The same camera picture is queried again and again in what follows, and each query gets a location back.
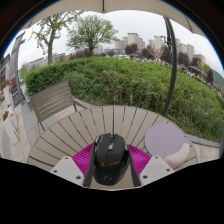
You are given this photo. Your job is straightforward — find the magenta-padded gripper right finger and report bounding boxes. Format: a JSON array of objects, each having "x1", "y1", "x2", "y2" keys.
[{"x1": 126, "y1": 144, "x2": 176, "y2": 188}]

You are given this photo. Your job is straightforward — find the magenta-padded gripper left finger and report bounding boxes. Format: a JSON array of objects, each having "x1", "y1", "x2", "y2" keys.
[{"x1": 49, "y1": 142, "x2": 98, "y2": 188}]

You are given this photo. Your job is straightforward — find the black computer mouse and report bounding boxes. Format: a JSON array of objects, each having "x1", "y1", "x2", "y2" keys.
[{"x1": 92, "y1": 133, "x2": 131, "y2": 186}]

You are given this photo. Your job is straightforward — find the lilac mouse pad with wrist rest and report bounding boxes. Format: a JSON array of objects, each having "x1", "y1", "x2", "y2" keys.
[{"x1": 144, "y1": 123, "x2": 191, "y2": 170}]

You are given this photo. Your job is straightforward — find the grey slatted outdoor chair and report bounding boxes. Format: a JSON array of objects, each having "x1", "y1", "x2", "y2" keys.
[{"x1": 29, "y1": 80, "x2": 89, "y2": 132}]

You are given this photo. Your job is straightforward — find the green hedge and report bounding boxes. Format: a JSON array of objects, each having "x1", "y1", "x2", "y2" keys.
[{"x1": 23, "y1": 56, "x2": 224, "y2": 143}]

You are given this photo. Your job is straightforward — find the dark curved parasol pole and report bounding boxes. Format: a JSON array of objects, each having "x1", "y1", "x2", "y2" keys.
[{"x1": 161, "y1": 16, "x2": 179, "y2": 118}]

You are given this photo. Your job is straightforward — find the group of apartment buildings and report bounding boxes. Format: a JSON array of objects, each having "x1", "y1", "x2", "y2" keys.
[{"x1": 114, "y1": 32, "x2": 206, "y2": 66}]

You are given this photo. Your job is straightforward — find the thin-crowned tree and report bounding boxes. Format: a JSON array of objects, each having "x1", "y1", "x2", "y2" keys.
[{"x1": 31, "y1": 9, "x2": 84, "y2": 66}]

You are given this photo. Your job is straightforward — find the round leafy tree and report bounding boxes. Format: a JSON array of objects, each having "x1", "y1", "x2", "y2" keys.
[{"x1": 66, "y1": 14, "x2": 119, "y2": 58}]

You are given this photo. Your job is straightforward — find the beige parasol canopy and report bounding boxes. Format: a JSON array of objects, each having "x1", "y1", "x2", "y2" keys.
[{"x1": 21, "y1": 0, "x2": 208, "y2": 38}]

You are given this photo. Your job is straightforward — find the grey sign post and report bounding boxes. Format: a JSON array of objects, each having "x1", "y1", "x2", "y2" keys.
[{"x1": 8, "y1": 31, "x2": 26, "y2": 106}]

